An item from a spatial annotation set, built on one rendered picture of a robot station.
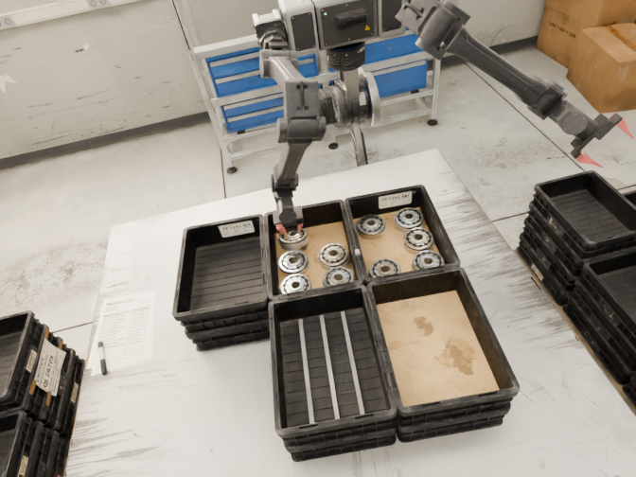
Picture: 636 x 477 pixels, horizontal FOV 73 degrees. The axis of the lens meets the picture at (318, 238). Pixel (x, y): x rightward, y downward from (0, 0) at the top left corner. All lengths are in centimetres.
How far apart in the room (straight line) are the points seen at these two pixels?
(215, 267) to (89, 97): 286
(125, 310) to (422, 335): 111
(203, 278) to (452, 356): 87
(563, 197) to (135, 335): 197
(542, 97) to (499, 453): 94
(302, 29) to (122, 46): 266
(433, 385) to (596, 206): 138
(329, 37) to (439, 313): 94
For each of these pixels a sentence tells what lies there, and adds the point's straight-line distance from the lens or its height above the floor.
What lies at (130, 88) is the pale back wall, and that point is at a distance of 414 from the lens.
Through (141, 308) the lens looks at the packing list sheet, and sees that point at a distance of 179.
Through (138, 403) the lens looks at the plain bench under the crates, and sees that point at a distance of 158.
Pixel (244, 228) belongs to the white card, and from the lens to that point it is 162.
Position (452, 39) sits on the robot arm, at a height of 155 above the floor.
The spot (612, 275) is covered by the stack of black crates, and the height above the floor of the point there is 38.
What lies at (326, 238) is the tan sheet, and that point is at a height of 83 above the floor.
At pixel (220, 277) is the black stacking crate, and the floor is 83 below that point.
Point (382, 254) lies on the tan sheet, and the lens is 151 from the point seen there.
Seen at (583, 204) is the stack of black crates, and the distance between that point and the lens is 235.
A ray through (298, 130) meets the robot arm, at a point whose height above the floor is 145.
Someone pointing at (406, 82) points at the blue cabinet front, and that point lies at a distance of 343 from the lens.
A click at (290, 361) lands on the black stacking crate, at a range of 132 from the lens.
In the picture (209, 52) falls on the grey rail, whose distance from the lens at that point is 303.
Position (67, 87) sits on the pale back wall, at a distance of 424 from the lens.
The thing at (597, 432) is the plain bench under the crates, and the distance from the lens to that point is 146.
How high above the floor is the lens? 197
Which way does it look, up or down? 46 degrees down
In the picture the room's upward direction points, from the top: 11 degrees counter-clockwise
